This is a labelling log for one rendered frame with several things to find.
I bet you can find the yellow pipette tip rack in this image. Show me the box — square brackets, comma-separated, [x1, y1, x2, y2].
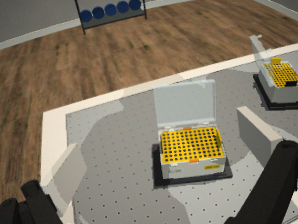
[160, 127, 224, 164]

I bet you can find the yellow perforated tip rack insert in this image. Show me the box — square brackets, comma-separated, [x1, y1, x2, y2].
[271, 58, 298, 87]

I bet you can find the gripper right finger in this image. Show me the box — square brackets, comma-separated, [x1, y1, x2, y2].
[224, 106, 298, 224]

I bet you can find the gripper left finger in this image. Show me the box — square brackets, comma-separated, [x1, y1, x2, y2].
[0, 143, 87, 224]

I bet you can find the grey flat base plate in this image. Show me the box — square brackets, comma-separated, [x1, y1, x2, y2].
[65, 61, 298, 224]

